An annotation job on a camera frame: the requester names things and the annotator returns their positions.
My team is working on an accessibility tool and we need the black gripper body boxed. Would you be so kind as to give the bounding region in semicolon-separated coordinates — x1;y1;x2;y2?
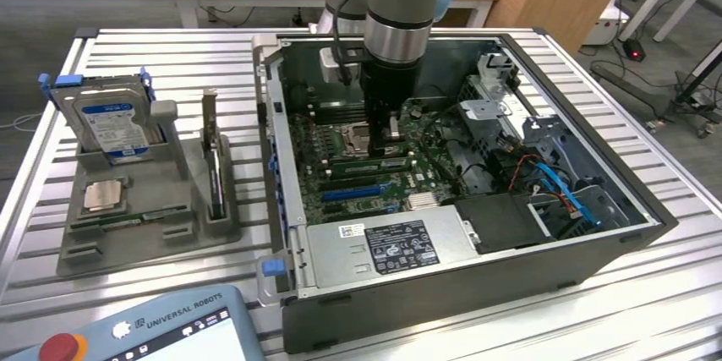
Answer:
360;58;421;105

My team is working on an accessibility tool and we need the green RAM stick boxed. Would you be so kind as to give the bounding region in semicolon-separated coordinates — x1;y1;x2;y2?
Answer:
328;157;412;179
70;203;189;230

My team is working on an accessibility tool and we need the RAM slot with white latches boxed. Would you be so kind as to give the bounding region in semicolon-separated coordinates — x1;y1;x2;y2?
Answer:
308;100;368;112
308;110;368;122
321;161;421;180
323;150;412;167

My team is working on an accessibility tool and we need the metal CPU socket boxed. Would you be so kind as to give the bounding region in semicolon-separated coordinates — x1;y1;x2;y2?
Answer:
335;122;408;157

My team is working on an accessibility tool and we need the green motherboard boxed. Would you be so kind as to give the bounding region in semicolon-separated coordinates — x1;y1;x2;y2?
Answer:
285;96;461;227

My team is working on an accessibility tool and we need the black long expansion slot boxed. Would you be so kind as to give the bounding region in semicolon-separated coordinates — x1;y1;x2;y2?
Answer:
317;175;377;193

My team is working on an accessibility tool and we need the blue expansion slot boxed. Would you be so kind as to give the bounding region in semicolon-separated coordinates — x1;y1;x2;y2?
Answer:
320;185;383;205

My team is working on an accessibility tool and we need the silver metal disk bay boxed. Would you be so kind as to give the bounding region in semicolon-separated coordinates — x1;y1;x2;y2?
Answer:
455;75;566;155

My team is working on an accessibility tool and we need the silver chipset heatsink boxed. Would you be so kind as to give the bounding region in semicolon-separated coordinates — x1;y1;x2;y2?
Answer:
405;191;441;211

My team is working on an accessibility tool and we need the black graphics card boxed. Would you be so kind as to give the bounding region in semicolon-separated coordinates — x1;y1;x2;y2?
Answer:
200;87;228;222

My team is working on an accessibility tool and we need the grey power supply unit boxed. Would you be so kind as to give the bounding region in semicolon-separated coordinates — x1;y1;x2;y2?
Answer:
303;207;481;291

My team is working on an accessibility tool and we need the white floor device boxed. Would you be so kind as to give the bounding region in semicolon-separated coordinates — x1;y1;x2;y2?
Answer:
579;0;631;46

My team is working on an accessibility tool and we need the black floor stand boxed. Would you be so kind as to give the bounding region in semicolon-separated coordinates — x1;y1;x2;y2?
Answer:
588;37;722;139

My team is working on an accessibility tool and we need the black open PC case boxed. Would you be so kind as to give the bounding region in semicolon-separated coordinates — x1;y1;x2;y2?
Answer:
251;32;680;356

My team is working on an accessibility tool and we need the black box with red light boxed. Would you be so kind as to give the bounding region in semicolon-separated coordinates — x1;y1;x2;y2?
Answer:
622;38;648;62

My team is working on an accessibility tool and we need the hard disk in blue caddy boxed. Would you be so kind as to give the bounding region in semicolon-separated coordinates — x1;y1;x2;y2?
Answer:
37;67;157;167

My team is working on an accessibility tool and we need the grey parts rack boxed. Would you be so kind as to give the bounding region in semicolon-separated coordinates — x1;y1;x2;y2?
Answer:
54;98;244;280

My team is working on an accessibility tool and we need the silver CPU chip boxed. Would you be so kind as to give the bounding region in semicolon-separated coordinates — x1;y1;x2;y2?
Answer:
82;180;125;213

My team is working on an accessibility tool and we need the grey blue teach pendant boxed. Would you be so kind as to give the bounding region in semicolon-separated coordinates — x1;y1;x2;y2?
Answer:
0;284;265;361

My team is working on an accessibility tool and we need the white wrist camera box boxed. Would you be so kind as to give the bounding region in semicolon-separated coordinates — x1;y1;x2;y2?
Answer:
317;47;361;83

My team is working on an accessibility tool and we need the black camera cable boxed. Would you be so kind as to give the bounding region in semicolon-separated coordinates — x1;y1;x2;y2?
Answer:
329;0;376;85

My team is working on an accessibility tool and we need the silver drive bracket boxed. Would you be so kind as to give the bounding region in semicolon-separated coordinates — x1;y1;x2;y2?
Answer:
476;52;520;88

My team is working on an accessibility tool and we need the blue flat disk wire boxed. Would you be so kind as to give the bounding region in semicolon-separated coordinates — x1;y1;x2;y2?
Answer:
534;161;603;227

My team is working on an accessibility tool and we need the red disk wire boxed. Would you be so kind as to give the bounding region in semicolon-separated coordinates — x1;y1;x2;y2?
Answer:
507;152;582;215

